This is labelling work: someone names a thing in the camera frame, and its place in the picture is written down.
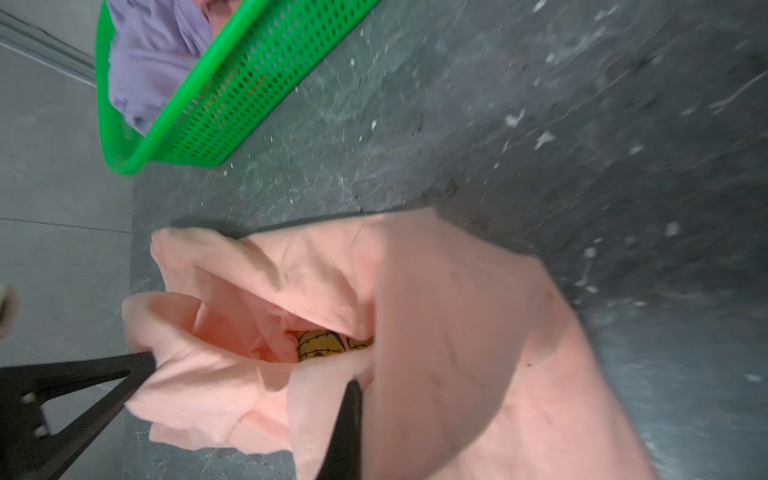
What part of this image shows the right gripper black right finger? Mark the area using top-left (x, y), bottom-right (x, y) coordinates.
top-left (316, 379), bottom-right (363, 480)

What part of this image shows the peach pink printed t-shirt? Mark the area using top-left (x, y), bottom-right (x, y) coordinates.
top-left (122, 209), bottom-right (656, 479)

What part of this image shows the green plastic laundry basket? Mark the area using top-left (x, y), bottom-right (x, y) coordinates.
top-left (95, 1), bottom-right (374, 175)

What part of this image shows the lavender purple t-shirt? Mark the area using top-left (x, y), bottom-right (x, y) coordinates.
top-left (107, 0), bottom-right (213, 135)

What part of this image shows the dusty rose t-shirt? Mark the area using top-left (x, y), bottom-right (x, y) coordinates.
top-left (194, 0), bottom-right (243, 36)

